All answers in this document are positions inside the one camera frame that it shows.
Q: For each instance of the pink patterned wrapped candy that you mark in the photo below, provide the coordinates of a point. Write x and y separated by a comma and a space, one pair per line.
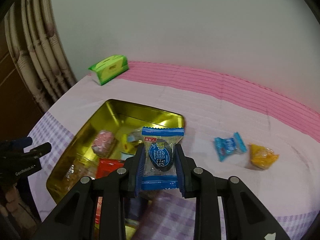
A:
103, 143

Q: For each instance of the blue dark plum candy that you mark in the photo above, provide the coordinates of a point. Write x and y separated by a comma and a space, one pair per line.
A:
159, 167

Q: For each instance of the green tissue pack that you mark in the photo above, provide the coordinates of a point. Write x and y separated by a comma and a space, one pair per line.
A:
108, 68

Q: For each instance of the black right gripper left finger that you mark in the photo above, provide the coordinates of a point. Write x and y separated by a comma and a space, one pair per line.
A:
117, 191

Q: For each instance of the yellow snack packet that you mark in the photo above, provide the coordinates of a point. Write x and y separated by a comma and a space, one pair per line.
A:
262, 157

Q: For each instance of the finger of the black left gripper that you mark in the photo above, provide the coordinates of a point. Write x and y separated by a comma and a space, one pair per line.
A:
15, 146
40, 148

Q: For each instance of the pink purple checked tablecloth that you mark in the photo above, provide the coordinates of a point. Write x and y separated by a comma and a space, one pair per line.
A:
213, 105

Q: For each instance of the gold toffee tin box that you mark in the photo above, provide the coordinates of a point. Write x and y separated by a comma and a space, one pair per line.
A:
74, 215

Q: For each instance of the small blue white candy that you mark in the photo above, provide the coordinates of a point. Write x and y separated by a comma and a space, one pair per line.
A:
225, 147

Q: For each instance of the beige patterned curtain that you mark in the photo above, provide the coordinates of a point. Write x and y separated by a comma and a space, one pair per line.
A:
37, 53

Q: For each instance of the clear pack of biscuits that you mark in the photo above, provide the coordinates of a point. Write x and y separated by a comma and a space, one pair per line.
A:
80, 167

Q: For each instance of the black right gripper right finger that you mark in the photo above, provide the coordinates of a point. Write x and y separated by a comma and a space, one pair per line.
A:
196, 182

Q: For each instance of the red snack packet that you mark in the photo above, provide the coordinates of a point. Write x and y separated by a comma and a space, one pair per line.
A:
105, 167

